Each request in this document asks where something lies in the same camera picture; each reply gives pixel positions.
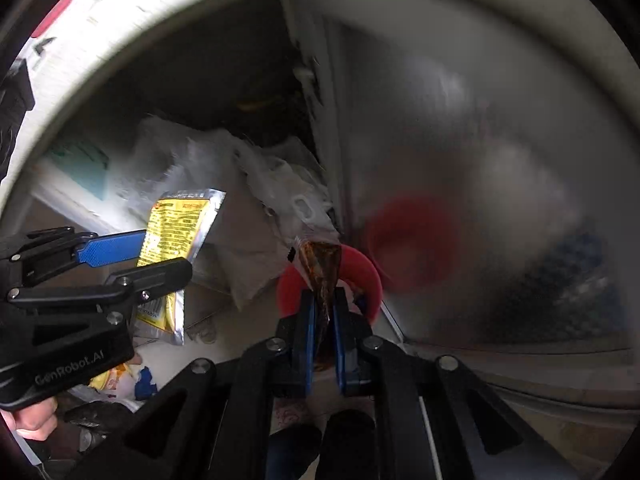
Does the green cardboard box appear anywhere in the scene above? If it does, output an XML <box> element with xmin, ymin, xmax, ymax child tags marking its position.
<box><xmin>47</xmin><ymin>142</ymin><xmax>111</xmax><ymax>199</ymax></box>

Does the yellow foil packet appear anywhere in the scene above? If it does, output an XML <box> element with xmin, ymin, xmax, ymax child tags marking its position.
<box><xmin>134</xmin><ymin>187</ymin><xmax>228</xmax><ymax>347</ymax></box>

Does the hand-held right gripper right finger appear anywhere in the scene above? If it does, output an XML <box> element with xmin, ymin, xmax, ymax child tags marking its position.
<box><xmin>332</xmin><ymin>290</ymin><xmax>576</xmax><ymax>480</ymax></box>

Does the clear crumpled plastic bag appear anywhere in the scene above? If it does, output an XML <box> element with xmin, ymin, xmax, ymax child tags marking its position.
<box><xmin>235</xmin><ymin>140</ymin><xmax>342</xmax><ymax>242</ymax></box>

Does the silver textured cabinet door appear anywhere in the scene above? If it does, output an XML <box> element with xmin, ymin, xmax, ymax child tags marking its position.
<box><xmin>340</xmin><ymin>15</ymin><xmax>640</xmax><ymax>361</ymax></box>

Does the red plastic bucket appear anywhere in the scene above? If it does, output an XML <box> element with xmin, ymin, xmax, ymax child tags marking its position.
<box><xmin>276</xmin><ymin>245</ymin><xmax>384</xmax><ymax>332</ymax></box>

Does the brown sauce packet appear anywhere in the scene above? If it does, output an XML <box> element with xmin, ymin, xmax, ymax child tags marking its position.
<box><xmin>289</xmin><ymin>239</ymin><xmax>344</xmax><ymax>366</ymax></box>

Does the yellow blue snack bag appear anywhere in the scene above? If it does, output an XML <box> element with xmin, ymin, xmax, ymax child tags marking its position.
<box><xmin>89</xmin><ymin>362</ymin><xmax>161</xmax><ymax>402</ymax></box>

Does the person's left hand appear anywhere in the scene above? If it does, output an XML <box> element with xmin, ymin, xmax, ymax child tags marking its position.
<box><xmin>15</xmin><ymin>394</ymin><xmax>59</xmax><ymax>437</ymax></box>

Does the person's left leg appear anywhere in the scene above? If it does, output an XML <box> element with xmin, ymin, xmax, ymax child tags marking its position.
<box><xmin>267</xmin><ymin>424</ymin><xmax>323</xmax><ymax>480</ymax></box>

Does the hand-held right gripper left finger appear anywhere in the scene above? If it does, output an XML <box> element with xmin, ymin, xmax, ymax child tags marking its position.
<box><xmin>65</xmin><ymin>292</ymin><xmax>318</xmax><ymax>480</ymax></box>

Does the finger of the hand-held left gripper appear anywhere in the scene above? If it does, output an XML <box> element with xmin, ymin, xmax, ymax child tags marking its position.
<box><xmin>5</xmin><ymin>257</ymin><xmax>194</xmax><ymax>315</ymax></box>
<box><xmin>0</xmin><ymin>227</ymin><xmax>149</xmax><ymax>288</ymax></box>

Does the white rice bag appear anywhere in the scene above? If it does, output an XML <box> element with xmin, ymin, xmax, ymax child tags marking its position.
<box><xmin>192</xmin><ymin>160</ymin><xmax>303</xmax><ymax>312</ymax></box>

